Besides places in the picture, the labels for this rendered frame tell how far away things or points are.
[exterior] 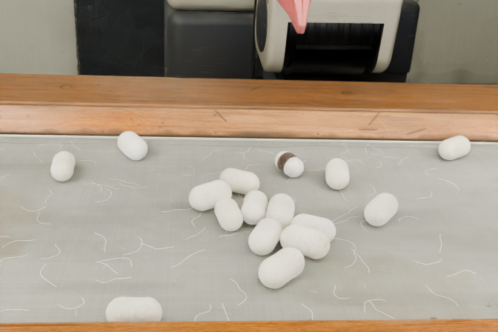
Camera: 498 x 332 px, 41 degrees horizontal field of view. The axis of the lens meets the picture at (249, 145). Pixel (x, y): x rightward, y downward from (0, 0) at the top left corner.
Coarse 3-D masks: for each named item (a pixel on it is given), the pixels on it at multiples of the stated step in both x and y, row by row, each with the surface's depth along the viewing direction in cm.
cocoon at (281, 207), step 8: (272, 200) 51; (280, 200) 51; (288, 200) 51; (272, 208) 50; (280, 208) 50; (288, 208) 50; (272, 216) 50; (280, 216) 49; (288, 216) 50; (280, 224) 49; (288, 224) 50
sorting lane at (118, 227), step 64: (0, 192) 54; (64, 192) 55; (128, 192) 55; (320, 192) 57; (384, 192) 57; (448, 192) 58; (0, 256) 46; (64, 256) 46; (128, 256) 47; (192, 256) 47; (256, 256) 47; (384, 256) 48; (448, 256) 49; (0, 320) 40; (64, 320) 40; (192, 320) 41; (256, 320) 41
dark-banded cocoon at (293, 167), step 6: (276, 156) 60; (276, 162) 59; (288, 162) 58; (294, 162) 58; (300, 162) 58; (288, 168) 58; (294, 168) 58; (300, 168) 58; (288, 174) 58; (294, 174) 58; (300, 174) 58
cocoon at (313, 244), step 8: (288, 232) 47; (296, 232) 47; (304, 232) 47; (312, 232) 47; (320, 232) 47; (280, 240) 48; (288, 240) 47; (296, 240) 47; (304, 240) 47; (312, 240) 46; (320, 240) 46; (328, 240) 47; (296, 248) 47; (304, 248) 47; (312, 248) 46; (320, 248) 46; (328, 248) 47; (312, 256) 47; (320, 256) 47
